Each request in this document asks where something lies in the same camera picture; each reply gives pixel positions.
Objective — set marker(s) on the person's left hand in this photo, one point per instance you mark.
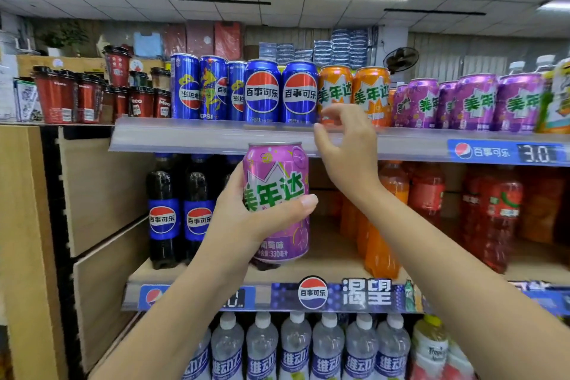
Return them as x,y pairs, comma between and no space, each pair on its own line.
231,232

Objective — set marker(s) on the person's right hand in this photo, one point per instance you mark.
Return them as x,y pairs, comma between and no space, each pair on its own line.
352,152

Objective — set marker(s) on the person's right thumb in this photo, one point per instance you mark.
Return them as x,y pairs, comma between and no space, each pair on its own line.
323,143

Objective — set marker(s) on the person's left thumb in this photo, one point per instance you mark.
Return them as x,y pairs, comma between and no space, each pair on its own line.
289,212

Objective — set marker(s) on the purple grape soda can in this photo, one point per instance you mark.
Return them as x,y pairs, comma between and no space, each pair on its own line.
276,170
519,103
400,106
423,103
446,103
476,103

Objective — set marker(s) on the person's left forearm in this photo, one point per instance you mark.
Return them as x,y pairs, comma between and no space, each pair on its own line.
178,322

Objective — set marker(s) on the person's right forearm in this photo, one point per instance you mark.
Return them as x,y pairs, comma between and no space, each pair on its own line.
445,281

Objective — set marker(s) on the wide blue cola can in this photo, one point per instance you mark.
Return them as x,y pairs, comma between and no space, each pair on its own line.
262,92
300,92

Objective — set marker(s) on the orange soda can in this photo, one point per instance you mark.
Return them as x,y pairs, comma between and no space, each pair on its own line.
372,92
335,86

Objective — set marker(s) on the orange soda bottle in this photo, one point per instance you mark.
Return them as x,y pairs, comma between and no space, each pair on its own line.
385,250
349,224

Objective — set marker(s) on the dark cola bottle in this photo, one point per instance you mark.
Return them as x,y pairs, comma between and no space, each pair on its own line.
199,210
231,170
164,215

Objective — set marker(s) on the stack of wrapped bottle packs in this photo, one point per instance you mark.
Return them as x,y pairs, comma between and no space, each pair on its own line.
340,48

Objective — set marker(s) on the slim blue cola can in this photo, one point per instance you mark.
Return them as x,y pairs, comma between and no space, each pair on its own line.
213,88
237,90
185,86

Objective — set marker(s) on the red soda bottle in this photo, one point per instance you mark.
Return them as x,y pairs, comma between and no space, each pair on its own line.
501,224
426,195

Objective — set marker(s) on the red cardboard box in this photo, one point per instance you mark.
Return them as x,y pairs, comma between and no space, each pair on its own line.
200,37
228,40
174,39

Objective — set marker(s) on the row of clear drink bottles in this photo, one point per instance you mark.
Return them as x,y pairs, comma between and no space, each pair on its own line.
329,350

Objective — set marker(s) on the wooden shelf side panel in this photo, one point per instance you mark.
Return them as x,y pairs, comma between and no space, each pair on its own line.
102,197

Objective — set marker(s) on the yellow cap juice bottle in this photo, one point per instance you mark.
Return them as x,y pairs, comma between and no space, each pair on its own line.
429,348

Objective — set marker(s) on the white cap bottle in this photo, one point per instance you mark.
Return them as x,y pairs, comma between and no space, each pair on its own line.
516,68
545,63

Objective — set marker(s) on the digital price tag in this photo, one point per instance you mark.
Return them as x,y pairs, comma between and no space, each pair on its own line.
536,154

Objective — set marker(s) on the group of red drink cups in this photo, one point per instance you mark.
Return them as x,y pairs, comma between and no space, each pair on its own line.
89,97

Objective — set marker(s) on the yellow orange juice bottle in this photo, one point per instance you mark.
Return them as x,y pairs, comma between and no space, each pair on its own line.
556,99

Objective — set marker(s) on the green potted plant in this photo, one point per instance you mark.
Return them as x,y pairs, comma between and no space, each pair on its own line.
62,37

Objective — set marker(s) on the grey shelf price rail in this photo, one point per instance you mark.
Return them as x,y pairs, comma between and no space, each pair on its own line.
222,137

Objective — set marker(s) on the blue printed shelf rail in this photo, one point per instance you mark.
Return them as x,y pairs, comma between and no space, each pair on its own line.
356,297

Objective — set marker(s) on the black wall fan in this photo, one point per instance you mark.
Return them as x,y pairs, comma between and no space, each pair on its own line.
400,59

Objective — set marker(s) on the black ceiling rail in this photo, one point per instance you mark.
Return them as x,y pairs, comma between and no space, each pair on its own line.
213,0
434,12

